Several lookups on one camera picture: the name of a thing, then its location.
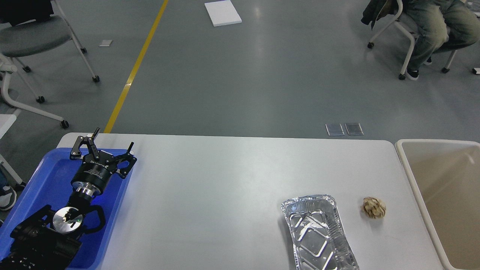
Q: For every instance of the white board on floor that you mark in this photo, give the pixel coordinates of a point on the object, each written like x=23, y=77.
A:
x=222, y=13

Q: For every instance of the white chair under person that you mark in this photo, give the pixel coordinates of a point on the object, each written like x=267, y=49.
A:
x=377, y=9

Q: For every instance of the left floor socket cover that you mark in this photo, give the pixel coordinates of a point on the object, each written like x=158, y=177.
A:
x=334, y=129

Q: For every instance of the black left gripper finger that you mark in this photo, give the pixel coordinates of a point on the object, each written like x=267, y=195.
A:
x=88, y=141
x=122, y=164

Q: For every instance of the floor socket cover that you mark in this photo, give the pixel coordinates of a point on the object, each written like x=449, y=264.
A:
x=354, y=129
x=334, y=129

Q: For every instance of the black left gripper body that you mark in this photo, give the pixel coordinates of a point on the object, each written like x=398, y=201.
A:
x=93, y=175

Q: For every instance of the blue plastic tray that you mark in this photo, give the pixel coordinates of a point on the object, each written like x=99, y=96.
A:
x=51, y=185

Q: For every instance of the aluminium foil tray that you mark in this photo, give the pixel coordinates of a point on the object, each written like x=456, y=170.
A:
x=318, y=238

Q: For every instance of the grey office chair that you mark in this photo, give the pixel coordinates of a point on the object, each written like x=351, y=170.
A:
x=36, y=36

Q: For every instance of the small grey floor plate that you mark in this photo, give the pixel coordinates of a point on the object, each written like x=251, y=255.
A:
x=105, y=43

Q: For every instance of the beige plastic bin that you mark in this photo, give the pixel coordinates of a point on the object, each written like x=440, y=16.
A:
x=444, y=176

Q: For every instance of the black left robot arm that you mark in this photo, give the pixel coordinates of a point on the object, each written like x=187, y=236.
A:
x=66, y=213

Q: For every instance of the right floor socket cover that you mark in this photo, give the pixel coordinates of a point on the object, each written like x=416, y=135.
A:
x=354, y=129

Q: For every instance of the crumpled brown paper ball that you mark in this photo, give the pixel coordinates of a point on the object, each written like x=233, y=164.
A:
x=374, y=207

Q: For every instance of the seated person in jeans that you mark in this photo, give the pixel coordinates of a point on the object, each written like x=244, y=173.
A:
x=443, y=25

